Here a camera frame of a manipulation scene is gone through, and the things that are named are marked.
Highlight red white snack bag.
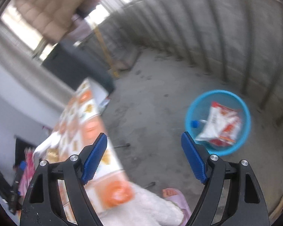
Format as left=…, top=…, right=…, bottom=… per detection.
left=195, top=102, right=242, bottom=147

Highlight pink floral bed quilt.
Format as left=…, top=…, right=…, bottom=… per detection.
left=15, top=147, right=35, bottom=197

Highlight purple slipper with foot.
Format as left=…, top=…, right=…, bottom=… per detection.
left=162, top=188, right=192, bottom=225

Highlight patterned tile tablecloth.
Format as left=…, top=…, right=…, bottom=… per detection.
left=33, top=78, right=134, bottom=225

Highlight blue bottle cap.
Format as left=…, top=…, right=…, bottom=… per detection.
left=191, top=120, right=199, bottom=129

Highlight white fluffy pant leg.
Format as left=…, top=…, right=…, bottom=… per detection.
left=99, top=183, right=184, bottom=226

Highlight black cabinet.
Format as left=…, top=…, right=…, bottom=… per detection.
left=42, top=40, right=115, bottom=94

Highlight beige quilted jacket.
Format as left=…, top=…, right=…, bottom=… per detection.
left=14, top=0, right=98, bottom=44

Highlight yellow broom handle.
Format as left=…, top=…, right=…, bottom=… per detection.
left=92, top=23, right=119, bottom=79

